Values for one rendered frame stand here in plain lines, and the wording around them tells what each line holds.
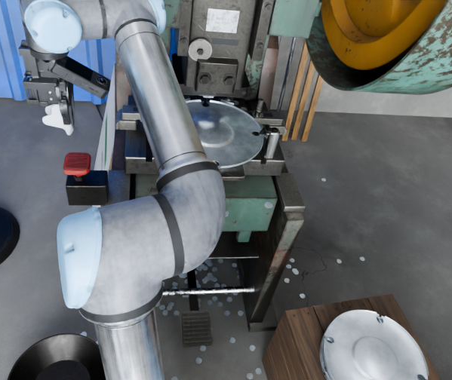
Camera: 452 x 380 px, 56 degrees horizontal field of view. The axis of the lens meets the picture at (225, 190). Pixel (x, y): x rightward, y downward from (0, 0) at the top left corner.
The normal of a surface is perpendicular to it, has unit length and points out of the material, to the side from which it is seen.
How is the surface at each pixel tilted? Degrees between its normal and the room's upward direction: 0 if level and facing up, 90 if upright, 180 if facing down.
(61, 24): 91
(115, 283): 72
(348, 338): 0
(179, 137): 23
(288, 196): 0
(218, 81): 90
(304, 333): 0
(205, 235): 57
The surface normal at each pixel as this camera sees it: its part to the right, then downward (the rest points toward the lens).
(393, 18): -0.98, 0.00
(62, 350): 0.22, 0.07
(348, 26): -0.25, -0.63
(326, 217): 0.14, -0.70
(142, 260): 0.44, 0.25
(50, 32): 0.43, 0.68
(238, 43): 0.13, 0.71
